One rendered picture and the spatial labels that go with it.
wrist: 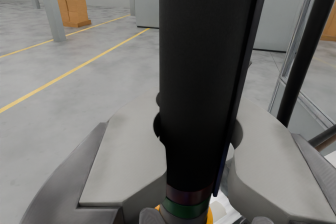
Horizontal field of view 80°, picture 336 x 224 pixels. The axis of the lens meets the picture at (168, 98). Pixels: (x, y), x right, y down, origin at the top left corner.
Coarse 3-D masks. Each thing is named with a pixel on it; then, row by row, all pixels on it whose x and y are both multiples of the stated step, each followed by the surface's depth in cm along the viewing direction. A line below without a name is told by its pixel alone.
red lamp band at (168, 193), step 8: (168, 184) 11; (168, 192) 11; (176, 192) 11; (184, 192) 11; (192, 192) 11; (200, 192) 11; (208, 192) 11; (176, 200) 11; (184, 200) 11; (192, 200) 11; (200, 200) 11
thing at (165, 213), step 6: (162, 210) 13; (168, 216) 12; (174, 216) 12; (198, 216) 12; (204, 216) 13; (168, 222) 13; (174, 222) 12; (180, 222) 12; (186, 222) 12; (192, 222) 12; (198, 222) 12
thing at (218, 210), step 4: (212, 204) 18; (216, 204) 18; (220, 204) 18; (212, 208) 17; (216, 208) 17; (220, 208) 17; (224, 208) 18; (212, 212) 17; (216, 212) 17; (220, 212) 17; (224, 212) 17; (216, 216) 17; (220, 216) 17; (216, 220) 17
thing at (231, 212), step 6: (222, 192) 19; (216, 198) 19; (222, 198) 19; (222, 204) 18; (228, 204) 18; (228, 210) 18; (234, 210) 18; (228, 216) 17; (234, 216) 17; (240, 216) 17; (216, 222) 17; (222, 222) 17; (228, 222) 17; (234, 222) 17
